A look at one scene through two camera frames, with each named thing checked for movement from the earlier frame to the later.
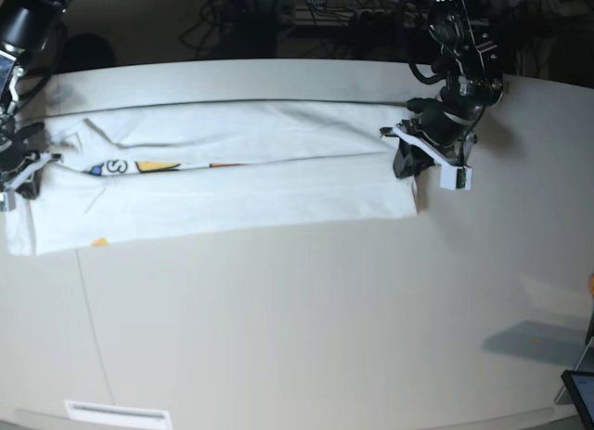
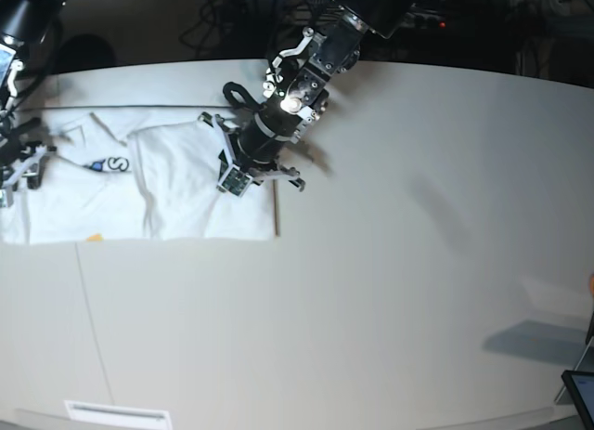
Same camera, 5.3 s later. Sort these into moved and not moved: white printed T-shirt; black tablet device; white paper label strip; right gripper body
Moved: right gripper body; white printed T-shirt
Not moved: white paper label strip; black tablet device
